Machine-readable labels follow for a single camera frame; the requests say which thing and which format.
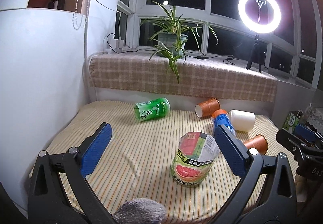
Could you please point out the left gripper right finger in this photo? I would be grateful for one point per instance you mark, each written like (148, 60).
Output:
(265, 193)

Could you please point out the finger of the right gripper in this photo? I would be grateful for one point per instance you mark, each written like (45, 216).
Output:
(294, 145)
(308, 134)

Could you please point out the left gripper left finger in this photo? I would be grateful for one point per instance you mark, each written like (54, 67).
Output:
(59, 191)

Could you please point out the near orange paper cup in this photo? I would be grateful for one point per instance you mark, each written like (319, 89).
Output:
(259, 143)

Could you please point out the orange paper cup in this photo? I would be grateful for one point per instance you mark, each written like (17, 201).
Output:
(259, 143)
(206, 108)

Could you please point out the white paper cup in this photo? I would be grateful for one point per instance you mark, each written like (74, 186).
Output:
(242, 120)

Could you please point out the far orange paper cup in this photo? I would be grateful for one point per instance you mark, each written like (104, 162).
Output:
(206, 108)

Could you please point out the green tea bottle cup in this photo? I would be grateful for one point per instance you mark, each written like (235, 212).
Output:
(151, 110)

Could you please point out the grey knit gloved hand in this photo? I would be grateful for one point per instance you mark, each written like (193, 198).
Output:
(140, 210)

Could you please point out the green white carton box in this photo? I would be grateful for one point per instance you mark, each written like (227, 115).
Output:
(292, 120)

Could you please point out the blue label water bottle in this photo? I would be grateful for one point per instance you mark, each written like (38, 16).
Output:
(220, 117)

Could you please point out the striped yellow mat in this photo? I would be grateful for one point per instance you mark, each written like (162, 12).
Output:
(137, 161)

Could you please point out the beige plaid cloth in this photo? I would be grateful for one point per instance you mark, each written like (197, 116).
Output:
(195, 78)

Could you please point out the spider plant in green pot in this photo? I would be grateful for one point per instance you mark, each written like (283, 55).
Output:
(172, 35)

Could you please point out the white power strip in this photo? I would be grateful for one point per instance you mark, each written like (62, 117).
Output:
(115, 45)

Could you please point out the dark small bottle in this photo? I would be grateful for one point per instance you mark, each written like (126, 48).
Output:
(56, 4)

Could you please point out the ring light on tripod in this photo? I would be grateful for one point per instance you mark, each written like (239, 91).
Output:
(255, 25)

